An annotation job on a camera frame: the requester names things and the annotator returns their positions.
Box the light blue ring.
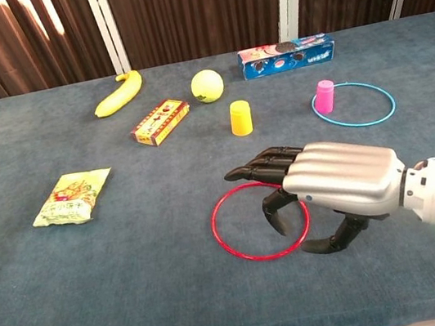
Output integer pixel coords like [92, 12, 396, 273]
[308, 75, 399, 134]

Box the yellow tennis ball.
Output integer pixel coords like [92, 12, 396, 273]
[187, 66, 227, 106]

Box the yellow banana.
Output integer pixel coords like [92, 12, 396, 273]
[88, 69, 148, 119]

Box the small red yellow box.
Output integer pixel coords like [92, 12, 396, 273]
[127, 96, 195, 150]

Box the blue table cloth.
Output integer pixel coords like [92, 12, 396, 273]
[0, 11, 435, 326]

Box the pink plastic cup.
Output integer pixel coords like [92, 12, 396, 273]
[310, 78, 339, 115]

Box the orange plastic cup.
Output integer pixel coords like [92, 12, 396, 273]
[227, 98, 256, 138]

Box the red ring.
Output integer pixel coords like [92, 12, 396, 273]
[205, 174, 316, 270]

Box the blue cookie box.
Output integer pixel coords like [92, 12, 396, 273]
[235, 32, 339, 82]

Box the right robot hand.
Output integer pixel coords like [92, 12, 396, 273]
[219, 126, 418, 269]

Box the yellow snack bag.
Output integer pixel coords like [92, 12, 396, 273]
[25, 166, 119, 233]

